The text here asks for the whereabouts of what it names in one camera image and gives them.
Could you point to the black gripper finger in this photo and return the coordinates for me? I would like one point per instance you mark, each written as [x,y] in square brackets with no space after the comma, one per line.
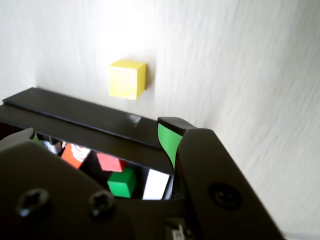
[37,187]
[212,175]

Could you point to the red wooden cube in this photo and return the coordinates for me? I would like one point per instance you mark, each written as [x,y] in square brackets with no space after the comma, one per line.
[110,162]

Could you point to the green wooden cube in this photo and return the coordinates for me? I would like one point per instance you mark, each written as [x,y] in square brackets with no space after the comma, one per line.
[120,185]

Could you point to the yellow wooden cube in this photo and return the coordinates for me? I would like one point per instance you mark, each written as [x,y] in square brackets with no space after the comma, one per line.
[125,80]

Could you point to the black cardboard box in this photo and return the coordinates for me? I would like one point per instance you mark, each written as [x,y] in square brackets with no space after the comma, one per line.
[120,147]

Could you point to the orange block with white print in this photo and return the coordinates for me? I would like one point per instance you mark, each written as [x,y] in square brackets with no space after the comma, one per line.
[72,157]

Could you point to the white rectangular block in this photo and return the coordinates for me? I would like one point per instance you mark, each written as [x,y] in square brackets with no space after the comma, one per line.
[155,185]

